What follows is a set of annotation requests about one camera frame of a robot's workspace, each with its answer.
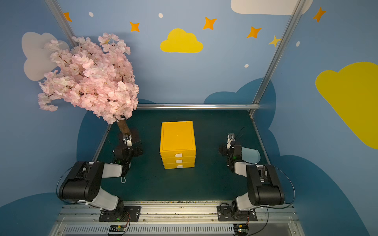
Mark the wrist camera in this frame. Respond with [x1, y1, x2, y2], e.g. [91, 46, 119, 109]
[226, 133, 235, 149]
[123, 134, 132, 147]

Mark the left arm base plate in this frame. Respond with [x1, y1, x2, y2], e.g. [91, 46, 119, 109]
[98, 206, 141, 222]

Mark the left aluminium frame post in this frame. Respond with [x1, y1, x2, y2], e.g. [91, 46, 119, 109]
[45, 0, 78, 47]

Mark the right aluminium frame post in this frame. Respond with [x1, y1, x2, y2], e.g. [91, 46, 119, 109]
[249, 0, 306, 120]

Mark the right green circuit board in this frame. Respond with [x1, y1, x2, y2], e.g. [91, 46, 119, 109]
[233, 224, 249, 236]

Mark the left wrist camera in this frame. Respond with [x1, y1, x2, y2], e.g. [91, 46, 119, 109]
[123, 134, 132, 147]

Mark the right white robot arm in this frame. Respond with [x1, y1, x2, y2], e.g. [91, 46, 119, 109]
[219, 141, 285, 211]

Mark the yellow three-drawer cabinet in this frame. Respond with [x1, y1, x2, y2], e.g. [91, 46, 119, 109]
[159, 121, 196, 153]

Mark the green circuit board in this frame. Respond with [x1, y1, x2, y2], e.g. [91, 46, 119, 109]
[233, 224, 249, 236]
[107, 225, 127, 236]

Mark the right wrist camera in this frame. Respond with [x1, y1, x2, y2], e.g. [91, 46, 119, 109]
[226, 133, 235, 149]

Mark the aluminium frame post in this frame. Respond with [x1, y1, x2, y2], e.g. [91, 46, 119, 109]
[249, 0, 306, 120]
[45, 0, 78, 47]

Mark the yellow bottom drawer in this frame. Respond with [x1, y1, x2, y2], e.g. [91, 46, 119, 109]
[164, 162, 195, 169]

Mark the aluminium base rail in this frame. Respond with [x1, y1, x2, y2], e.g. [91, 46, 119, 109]
[50, 201, 305, 236]

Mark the yellow top drawer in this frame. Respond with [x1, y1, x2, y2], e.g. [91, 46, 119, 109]
[160, 150, 196, 159]

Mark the pink cherry blossom tree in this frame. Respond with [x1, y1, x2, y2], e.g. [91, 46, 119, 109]
[38, 33, 139, 124]

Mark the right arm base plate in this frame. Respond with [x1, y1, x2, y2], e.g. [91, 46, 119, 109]
[217, 204, 258, 222]

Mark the dark metal tree base plate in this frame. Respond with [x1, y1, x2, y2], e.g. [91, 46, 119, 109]
[131, 128, 143, 157]

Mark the left green circuit board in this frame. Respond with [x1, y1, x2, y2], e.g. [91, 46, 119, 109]
[107, 225, 127, 236]

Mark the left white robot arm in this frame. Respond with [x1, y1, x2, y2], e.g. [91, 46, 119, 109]
[56, 145, 143, 213]

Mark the rear horizontal aluminium bar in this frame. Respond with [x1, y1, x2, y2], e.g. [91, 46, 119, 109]
[137, 104, 259, 110]

